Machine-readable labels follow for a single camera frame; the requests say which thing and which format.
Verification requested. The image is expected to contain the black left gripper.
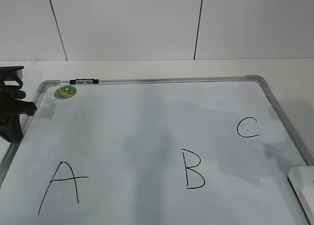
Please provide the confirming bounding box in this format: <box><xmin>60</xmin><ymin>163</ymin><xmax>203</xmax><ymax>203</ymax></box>
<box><xmin>0</xmin><ymin>66</ymin><xmax>37</xmax><ymax>142</ymax></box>

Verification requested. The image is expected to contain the white whiteboard eraser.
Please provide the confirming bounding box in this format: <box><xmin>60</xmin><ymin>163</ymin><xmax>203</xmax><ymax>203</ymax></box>
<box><xmin>288</xmin><ymin>166</ymin><xmax>314</xmax><ymax>225</ymax></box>

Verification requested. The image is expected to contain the round green sticker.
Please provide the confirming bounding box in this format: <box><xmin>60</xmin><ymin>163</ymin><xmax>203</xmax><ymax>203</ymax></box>
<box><xmin>54</xmin><ymin>85</ymin><xmax>77</xmax><ymax>100</ymax></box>

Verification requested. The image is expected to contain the white whiteboard with grey frame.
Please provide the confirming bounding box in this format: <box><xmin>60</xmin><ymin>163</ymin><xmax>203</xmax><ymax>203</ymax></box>
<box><xmin>0</xmin><ymin>75</ymin><xmax>314</xmax><ymax>225</ymax></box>

